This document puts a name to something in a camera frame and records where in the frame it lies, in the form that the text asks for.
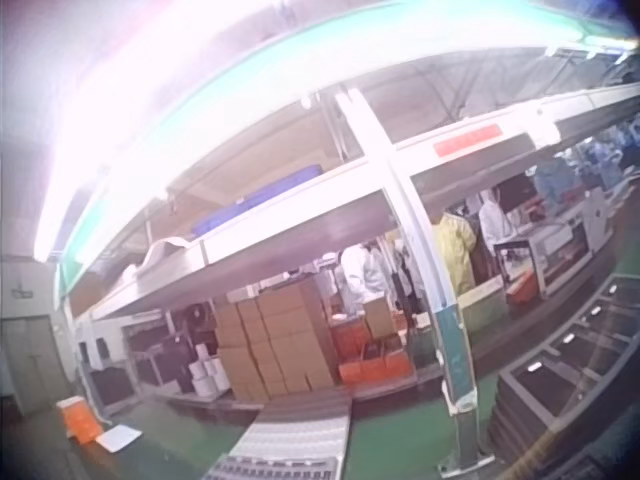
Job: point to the stack of black trays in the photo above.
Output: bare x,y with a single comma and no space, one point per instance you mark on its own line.
565,370

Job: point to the bright tube light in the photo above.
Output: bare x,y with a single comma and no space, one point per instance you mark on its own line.
165,130

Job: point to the white flat tray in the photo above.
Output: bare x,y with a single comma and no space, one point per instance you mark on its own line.
118,437

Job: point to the white metal support post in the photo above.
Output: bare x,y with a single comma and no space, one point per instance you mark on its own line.
419,235

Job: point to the grey sheet of small parts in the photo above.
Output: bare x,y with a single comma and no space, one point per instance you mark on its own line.
300,430

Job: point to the brown cardboard box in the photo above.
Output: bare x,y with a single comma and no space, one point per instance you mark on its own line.
378,316

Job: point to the blue plastic crate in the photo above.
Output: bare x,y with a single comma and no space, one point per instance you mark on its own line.
260,202

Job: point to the orange plastic crates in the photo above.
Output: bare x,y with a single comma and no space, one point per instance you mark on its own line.
372,367

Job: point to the grey door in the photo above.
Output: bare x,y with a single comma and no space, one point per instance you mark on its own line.
35,360

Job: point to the orange and white box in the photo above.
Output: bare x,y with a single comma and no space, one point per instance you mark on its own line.
80,417

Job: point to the overhead shelf with red label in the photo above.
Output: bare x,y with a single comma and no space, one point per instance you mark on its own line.
320,210

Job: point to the stack of brown cardboard boxes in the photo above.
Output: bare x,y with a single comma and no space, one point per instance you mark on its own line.
277,340

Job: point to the white cloth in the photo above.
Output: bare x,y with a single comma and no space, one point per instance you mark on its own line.
160,250

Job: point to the white paper rolls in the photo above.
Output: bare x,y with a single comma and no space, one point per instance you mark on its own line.
207,372

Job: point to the grey machine with frame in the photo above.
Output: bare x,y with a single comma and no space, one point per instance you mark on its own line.
555,250

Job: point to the orange bin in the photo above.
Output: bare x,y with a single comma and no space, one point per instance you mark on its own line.
522,287

